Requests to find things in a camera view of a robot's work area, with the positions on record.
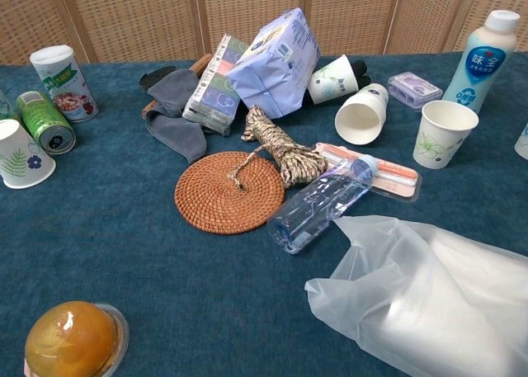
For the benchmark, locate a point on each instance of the small purple clear case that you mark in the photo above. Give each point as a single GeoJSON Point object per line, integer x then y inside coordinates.
{"type": "Point", "coordinates": [414, 90]}

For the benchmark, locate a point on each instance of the woven folding screen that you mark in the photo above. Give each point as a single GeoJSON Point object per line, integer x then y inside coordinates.
{"type": "Point", "coordinates": [144, 18]}

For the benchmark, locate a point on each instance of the orange jelly cup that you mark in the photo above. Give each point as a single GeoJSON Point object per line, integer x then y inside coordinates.
{"type": "Point", "coordinates": [70, 340]}

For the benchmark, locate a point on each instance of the round woven rattan coaster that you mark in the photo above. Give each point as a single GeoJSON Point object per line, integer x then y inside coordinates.
{"type": "Point", "coordinates": [214, 208]}

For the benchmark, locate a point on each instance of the white blue-label drink bottle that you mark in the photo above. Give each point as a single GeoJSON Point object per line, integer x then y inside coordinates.
{"type": "Point", "coordinates": [480, 67]}

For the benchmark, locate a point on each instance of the colourful pocket tissue multipack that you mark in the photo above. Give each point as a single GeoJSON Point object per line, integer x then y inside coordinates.
{"type": "Point", "coordinates": [214, 92]}

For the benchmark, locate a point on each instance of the green print paper cup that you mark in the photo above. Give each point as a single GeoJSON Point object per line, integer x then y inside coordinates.
{"type": "Point", "coordinates": [330, 84]}

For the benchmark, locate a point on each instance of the grey cloth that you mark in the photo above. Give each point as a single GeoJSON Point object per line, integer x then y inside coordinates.
{"type": "Point", "coordinates": [173, 125]}

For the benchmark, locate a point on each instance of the clear plastic water bottle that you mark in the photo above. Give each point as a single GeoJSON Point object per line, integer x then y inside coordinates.
{"type": "Point", "coordinates": [317, 204]}

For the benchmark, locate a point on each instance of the green drink can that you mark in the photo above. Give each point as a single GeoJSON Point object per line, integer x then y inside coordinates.
{"type": "Point", "coordinates": [41, 119]}

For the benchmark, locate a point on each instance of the lavender tissue pack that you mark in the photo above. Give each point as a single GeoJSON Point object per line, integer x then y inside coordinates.
{"type": "Point", "coordinates": [272, 72]}

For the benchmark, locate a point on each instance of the white food-print canister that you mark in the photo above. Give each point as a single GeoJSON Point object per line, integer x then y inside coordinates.
{"type": "Point", "coordinates": [68, 88]}

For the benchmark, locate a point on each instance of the brown wooden stick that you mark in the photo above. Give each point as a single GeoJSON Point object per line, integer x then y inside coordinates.
{"type": "Point", "coordinates": [201, 63]}

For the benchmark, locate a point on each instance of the flower print paper cup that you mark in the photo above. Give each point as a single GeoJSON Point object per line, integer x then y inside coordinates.
{"type": "Point", "coordinates": [447, 146]}

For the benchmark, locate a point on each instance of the translucent bag with tissue rolls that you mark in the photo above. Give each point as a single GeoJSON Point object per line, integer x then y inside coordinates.
{"type": "Point", "coordinates": [433, 303]}

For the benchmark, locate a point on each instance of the blue print paper cup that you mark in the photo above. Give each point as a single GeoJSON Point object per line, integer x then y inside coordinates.
{"type": "Point", "coordinates": [523, 142]}

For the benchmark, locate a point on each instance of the upside-down leaf print cup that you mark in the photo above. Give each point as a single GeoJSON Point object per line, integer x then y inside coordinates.
{"type": "Point", "coordinates": [22, 158]}

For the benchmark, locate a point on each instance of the pink toothbrush blister pack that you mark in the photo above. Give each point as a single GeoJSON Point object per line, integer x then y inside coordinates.
{"type": "Point", "coordinates": [396, 179]}

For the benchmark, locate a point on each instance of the lying white paper cup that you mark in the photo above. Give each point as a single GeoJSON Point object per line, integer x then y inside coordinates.
{"type": "Point", "coordinates": [359, 123]}

